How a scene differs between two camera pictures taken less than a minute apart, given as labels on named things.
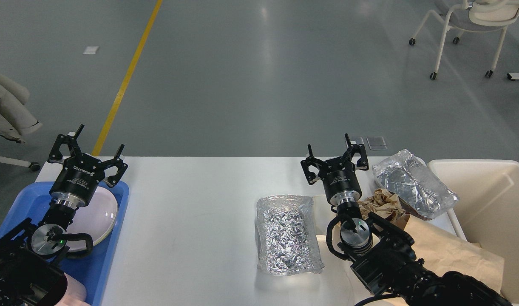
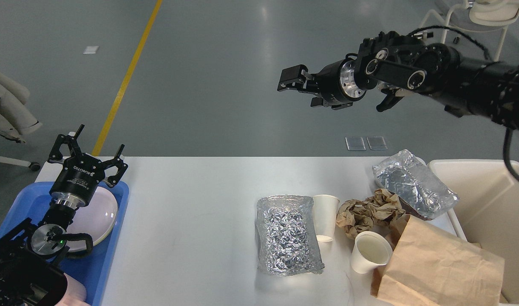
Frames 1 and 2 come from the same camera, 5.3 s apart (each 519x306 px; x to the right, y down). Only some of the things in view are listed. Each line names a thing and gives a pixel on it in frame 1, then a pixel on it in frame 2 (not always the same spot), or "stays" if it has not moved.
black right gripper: x=339 y=178 to x=336 y=84
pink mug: x=75 y=294 stays
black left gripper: x=76 y=184 stays
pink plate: x=97 y=218 stays
